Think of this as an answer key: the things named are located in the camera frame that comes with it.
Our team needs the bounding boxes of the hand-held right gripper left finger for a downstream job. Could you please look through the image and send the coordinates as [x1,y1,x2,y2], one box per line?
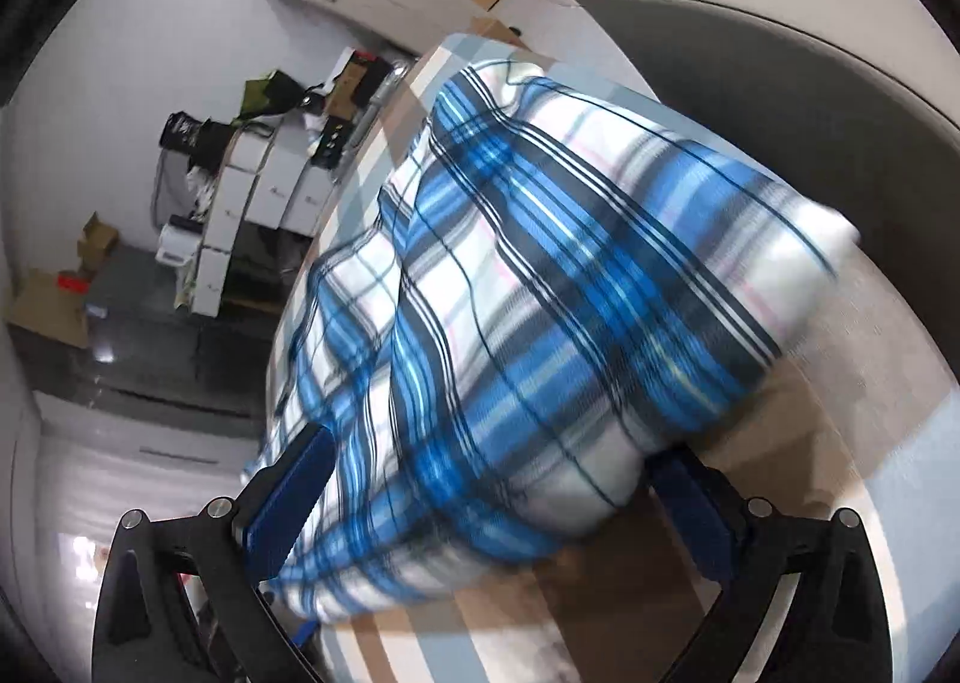
[94,422,338,683]

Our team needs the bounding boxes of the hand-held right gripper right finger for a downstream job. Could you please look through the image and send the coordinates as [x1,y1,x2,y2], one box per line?
[646,444,893,683]

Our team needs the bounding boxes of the blue plaid shirt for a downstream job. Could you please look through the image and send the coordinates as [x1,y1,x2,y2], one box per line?
[240,62,863,620]

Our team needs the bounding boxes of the checked bed sheet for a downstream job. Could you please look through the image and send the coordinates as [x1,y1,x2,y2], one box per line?
[262,16,960,683]

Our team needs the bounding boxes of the stack of white boxes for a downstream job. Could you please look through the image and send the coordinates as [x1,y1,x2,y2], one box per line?
[176,121,346,317]

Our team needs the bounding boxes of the brown cardboard boxes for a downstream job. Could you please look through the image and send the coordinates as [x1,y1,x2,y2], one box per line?
[7,269,91,350]

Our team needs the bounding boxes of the open cardboard box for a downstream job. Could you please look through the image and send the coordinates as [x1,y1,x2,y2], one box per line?
[75,212,121,272]

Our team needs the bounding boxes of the flat black box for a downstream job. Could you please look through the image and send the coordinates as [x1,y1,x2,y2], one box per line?
[311,117,357,167]

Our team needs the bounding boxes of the black labelled box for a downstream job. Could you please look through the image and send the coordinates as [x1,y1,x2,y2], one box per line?
[159,112,230,167]

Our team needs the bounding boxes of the brown cardboard box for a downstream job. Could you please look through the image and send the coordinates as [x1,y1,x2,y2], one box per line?
[326,57,391,118]

